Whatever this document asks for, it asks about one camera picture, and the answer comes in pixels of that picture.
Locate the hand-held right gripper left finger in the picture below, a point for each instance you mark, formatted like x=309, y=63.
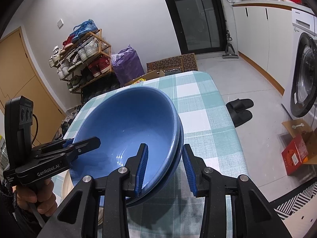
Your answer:
x=142, y=169

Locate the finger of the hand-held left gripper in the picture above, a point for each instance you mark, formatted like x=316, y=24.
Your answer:
x=68, y=143
x=84, y=146

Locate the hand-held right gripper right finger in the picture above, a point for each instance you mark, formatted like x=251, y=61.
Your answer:
x=189, y=172

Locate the blue bowl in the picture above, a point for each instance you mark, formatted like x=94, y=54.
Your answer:
x=180, y=141
x=123, y=119

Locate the person's left forearm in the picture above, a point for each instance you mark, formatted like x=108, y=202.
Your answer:
x=7, y=208

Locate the person's left hand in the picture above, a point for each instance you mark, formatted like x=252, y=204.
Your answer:
x=47, y=198

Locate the scattered pile of shoes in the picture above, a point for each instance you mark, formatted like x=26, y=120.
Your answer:
x=65, y=122

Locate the teal checked tablecloth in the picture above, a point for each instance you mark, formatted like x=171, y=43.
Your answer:
x=203, y=119

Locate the black slipper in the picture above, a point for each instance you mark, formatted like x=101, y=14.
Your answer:
x=241, y=118
x=240, y=104

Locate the wooden door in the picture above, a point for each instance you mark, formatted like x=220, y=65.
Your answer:
x=24, y=79

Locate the yellow snack packet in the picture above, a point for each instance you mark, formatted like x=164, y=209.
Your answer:
x=140, y=80

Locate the purple plastic bag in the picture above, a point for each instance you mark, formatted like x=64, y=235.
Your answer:
x=128, y=67

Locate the open plain cardboard box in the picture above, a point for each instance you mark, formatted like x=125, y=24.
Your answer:
x=153, y=74

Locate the open red cardboard box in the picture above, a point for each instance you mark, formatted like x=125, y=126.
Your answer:
x=294, y=153

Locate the black white striped mat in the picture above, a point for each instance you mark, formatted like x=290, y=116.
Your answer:
x=297, y=198

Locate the wooden shoe rack with shoes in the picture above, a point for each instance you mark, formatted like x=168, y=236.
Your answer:
x=84, y=28

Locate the grey floor mop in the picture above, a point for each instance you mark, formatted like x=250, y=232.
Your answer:
x=230, y=52

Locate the white washing machine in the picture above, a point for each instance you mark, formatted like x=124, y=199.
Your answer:
x=304, y=79

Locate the white counter cabinet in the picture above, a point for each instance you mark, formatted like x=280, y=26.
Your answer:
x=255, y=37

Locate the black framed glass door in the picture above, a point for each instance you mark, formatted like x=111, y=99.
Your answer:
x=198, y=17

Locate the white wall switch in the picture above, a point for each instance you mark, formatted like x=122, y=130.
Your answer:
x=60, y=23

